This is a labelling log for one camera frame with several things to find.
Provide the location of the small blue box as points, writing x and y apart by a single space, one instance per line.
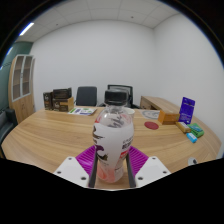
191 137

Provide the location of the wooden side desk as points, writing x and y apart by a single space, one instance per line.
156 101

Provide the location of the clear black-capped drink bottle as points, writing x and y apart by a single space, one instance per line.
113 133

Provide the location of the black mesh office chair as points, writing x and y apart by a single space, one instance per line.
130 93

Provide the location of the black sofa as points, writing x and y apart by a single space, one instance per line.
6 125

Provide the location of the brown cardboard box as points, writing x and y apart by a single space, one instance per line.
64 104

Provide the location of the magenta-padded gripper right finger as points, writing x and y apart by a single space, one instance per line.
153 170

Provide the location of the black padded office chair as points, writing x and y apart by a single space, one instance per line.
86 96

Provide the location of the purple standing pouch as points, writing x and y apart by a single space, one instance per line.
186 110

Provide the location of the small dark box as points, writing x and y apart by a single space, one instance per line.
47 100

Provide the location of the wooden box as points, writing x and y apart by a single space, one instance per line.
168 117

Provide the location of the white printed leaflet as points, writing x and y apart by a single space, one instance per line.
82 111

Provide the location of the flat round red coaster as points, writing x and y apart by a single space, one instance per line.
151 125

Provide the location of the green flat box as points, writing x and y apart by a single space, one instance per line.
196 130

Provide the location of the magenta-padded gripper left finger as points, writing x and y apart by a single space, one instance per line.
68 168

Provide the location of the wooden shelf unit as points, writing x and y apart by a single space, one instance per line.
21 90

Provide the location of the ceiling lights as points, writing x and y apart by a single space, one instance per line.
26 29

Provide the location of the yellow flat box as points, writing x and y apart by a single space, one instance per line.
182 127

